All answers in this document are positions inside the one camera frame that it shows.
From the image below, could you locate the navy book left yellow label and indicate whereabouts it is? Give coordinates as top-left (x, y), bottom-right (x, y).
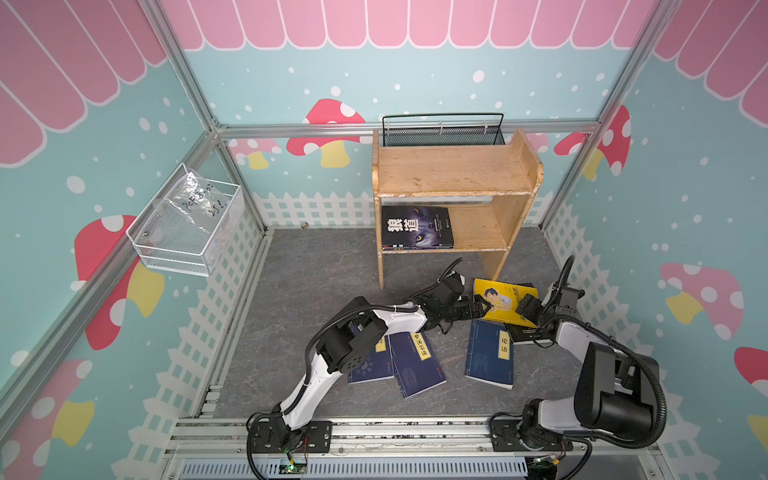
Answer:
top-left (348, 336), bottom-right (394, 384)

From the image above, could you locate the yellow cover book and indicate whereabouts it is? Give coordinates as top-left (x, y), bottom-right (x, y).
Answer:
top-left (473, 279), bottom-right (538, 328)

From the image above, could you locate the white wire wall basket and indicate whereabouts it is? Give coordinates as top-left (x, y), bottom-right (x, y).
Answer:
top-left (126, 164), bottom-right (245, 277)

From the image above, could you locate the navy book tilted yellow label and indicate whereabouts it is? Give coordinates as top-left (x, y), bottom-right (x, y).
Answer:
top-left (389, 333), bottom-right (447, 398)

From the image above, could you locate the black wire mesh basket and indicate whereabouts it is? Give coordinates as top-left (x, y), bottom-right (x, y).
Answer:
top-left (380, 112), bottom-right (505, 147)

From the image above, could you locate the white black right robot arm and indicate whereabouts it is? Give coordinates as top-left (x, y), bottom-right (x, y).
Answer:
top-left (488, 257), bottom-right (668, 452)

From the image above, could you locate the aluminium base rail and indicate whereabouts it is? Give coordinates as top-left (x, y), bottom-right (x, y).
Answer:
top-left (158, 413), bottom-right (667, 480)

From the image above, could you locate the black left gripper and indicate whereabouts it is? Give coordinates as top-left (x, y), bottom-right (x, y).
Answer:
top-left (441, 295), bottom-right (493, 323)

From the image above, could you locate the black book under stack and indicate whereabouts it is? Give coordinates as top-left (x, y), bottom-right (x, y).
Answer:
top-left (505, 324), bottom-right (553, 348)

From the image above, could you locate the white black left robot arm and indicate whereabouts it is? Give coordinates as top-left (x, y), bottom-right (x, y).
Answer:
top-left (245, 260), bottom-right (492, 453)

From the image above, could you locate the blue book small yellow label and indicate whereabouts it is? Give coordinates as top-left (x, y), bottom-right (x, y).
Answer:
top-left (465, 319), bottom-right (514, 390)

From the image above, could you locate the wooden two-tier bookshelf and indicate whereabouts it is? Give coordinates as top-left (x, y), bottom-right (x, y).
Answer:
top-left (372, 129), bottom-right (544, 287)

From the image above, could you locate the dark wolf cover book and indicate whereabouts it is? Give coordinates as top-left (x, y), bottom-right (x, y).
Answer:
top-left (381, 205), bottom-right (454, 250)

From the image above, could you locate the clear plastic bag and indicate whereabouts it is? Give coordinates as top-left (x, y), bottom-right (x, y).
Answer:
top-left (147, 171), bottom-right (232, 263)

